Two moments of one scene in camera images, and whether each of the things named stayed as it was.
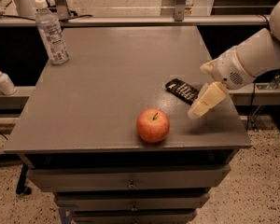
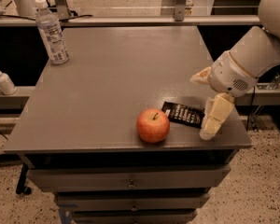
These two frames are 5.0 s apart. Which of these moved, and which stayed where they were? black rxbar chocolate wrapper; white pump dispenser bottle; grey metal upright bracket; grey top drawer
Moved: black rxbar chocolate wrapper
Stayed: white pump dispenser bottle; grey metal upright bracket; grey top drawer
